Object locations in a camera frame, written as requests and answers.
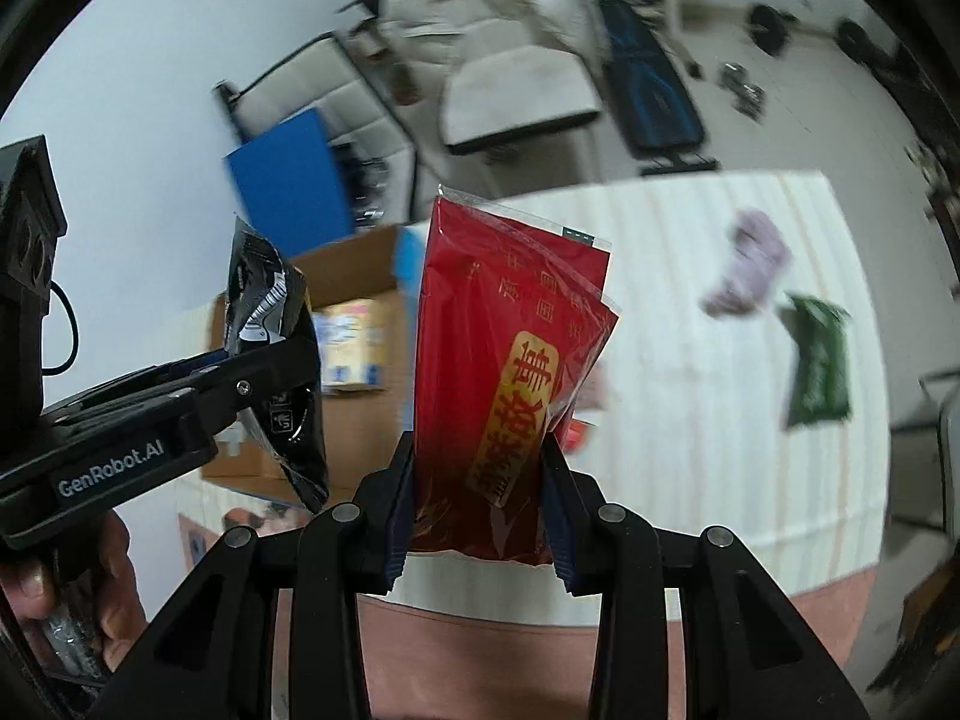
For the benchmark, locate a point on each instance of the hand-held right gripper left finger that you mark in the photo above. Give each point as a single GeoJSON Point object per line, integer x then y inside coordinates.
{"type": "Point", "coordinates": [397, 540]}

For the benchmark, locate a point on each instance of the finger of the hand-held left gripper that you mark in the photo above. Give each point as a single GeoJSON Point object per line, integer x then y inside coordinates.
{"type": "Point", "coordinates": [255, 382]}

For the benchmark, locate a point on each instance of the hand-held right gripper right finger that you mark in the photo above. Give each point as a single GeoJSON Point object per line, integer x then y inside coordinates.
{"type": "Point", "coordinates": [559, 532]}

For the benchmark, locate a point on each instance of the black snack packet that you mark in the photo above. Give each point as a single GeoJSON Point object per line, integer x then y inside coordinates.
{"type": "Point", "coordinates": [262, 292]}

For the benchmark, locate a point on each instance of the red envelope packet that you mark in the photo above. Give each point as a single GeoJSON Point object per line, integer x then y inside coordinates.
{"type": "Point", "coordinates": [510, 360]}

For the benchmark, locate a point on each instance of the person's left hand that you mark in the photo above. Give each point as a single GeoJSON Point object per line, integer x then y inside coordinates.
{"type": "Point", "coordinates": [112, 585]}

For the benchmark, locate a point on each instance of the small red item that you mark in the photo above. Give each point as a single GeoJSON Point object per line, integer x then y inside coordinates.
{"type": "Point", "coordinates": [576, 435]}

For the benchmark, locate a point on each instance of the yellow white packet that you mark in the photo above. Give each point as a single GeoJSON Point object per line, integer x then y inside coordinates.
{"type": "Point", "coordinates": [349, 345]}

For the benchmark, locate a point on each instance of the cardboard box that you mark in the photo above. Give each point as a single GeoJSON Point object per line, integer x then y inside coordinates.
{"type": "Point", "coordinates": [375, 420]}

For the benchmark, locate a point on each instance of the pink blanket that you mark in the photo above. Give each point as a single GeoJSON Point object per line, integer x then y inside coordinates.
{"type": "Point", "coordinates": [487, 660]}

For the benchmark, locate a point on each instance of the white striped sheet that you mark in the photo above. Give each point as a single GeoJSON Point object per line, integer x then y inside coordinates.
{"type": "Point", "coordinates": [712, 480]}

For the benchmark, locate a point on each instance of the blue board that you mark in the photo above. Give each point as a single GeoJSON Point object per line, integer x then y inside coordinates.
{"type": "Point", "coordinates": [292, 180]}

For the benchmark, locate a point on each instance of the beige armchair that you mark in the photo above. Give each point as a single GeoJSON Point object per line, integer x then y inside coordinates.
{"type": "Point", "coordinates": [322, 90]}

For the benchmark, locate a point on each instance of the green packet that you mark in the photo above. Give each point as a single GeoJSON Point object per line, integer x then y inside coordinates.
{"type": "Point", "coordinates": [817, 360]}

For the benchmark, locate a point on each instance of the purple cloth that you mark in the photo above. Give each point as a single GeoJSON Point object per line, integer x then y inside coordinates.
{"type": "Point", "coordinates": [750, 262]}

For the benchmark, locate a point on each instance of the beige cushioned seat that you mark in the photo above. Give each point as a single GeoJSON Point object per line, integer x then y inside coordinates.
{"type": "Point", "coordinates": [517, 97]}

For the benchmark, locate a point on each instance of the white puffer jacket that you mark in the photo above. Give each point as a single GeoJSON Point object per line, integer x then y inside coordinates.
{"type": "Point", "coordinates": [465, 0]}

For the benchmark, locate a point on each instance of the black blue fitness bench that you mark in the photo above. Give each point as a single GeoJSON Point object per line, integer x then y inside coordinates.
{"type": "Point", "coordinates": [649, 75]}

